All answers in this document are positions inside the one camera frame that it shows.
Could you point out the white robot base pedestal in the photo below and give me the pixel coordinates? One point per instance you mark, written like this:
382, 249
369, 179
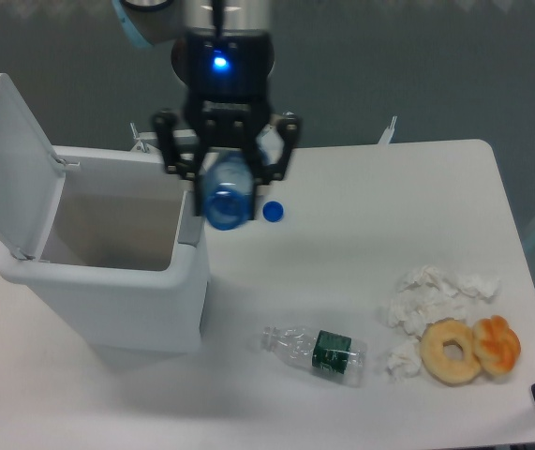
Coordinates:
147, 142

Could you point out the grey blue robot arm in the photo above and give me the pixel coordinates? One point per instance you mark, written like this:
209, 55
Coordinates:
148, 23

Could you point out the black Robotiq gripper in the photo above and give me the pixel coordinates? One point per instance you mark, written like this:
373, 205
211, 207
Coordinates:
227, 106

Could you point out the plain ring donut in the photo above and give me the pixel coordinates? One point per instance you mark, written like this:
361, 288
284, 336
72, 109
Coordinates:
446, 349

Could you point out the orange glazed twisted bun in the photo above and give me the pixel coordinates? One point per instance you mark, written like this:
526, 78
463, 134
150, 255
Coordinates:
496, 345

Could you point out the clear bottle green label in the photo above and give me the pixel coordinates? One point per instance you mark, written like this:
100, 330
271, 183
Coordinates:
331, 356

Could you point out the large crumpled white tissue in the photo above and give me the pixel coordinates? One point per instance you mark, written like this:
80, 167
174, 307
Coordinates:
429, 294

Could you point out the small crumpled white tissue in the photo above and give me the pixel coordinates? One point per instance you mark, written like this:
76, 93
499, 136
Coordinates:
404, 361

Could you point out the blue bottle cap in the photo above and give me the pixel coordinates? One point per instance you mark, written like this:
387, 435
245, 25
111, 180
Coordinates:
273, 211

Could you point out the white trash can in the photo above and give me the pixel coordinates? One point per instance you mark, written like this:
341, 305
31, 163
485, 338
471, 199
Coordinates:
125, 264

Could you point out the white trash can lid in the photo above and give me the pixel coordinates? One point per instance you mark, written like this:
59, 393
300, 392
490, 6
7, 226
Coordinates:
32, 176

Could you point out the blue plastic bottle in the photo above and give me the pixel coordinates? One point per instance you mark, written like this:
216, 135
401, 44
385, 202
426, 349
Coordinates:
227, 191

